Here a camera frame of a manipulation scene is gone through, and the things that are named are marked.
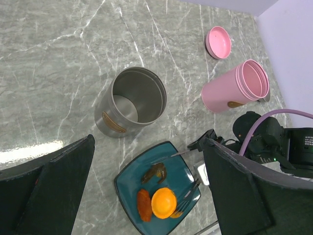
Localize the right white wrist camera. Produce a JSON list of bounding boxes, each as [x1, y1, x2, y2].
[[194, 161, 210, 186]]

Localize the grey steel canister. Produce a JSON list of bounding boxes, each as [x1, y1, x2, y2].
[[94, 67, 167, 138]]

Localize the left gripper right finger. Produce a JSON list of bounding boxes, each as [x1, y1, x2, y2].
[[203, 141, 313, 235]]

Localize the pink canister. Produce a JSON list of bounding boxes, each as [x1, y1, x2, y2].
[[201, 60, 269, 113]]

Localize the grey steel lid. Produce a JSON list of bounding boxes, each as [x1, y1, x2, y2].
[[257, 90, 271, 103]]

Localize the pink lid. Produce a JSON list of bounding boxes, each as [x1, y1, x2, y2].
[[205, 26, 231, 59]]

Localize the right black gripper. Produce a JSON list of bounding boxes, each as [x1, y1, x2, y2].
[[187, 129, 235, 152]]

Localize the metal food tongs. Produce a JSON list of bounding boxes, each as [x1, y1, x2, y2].
[[151, 149, 201, 213]]

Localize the orange round food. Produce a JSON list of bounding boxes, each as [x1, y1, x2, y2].
[[151, 187, 177, 219]]

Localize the brown shrimp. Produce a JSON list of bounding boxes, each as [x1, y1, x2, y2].
[[141, 163, 167, 184]]

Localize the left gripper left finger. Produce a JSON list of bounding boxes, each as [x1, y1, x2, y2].
[[0, 135, 95, 235]]

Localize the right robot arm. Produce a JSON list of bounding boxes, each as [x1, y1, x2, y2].
[[202, 111, 313, 179]]

